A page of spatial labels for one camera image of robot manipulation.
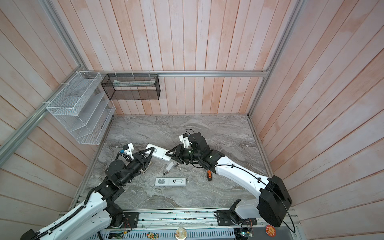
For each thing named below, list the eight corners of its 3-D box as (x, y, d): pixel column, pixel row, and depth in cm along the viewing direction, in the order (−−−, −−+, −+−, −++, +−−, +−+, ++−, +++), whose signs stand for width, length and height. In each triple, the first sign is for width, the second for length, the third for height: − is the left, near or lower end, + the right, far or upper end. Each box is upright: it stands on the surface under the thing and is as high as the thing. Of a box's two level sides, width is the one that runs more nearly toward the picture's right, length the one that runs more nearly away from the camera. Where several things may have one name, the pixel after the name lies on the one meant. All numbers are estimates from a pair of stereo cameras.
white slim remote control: (154, 186, 86) (154, 184, 85) (155, 179, 89) (155, 177, 87) (186, 186, 86) (186, 184, 85) (186, 179, 89) (186, 177, 87)
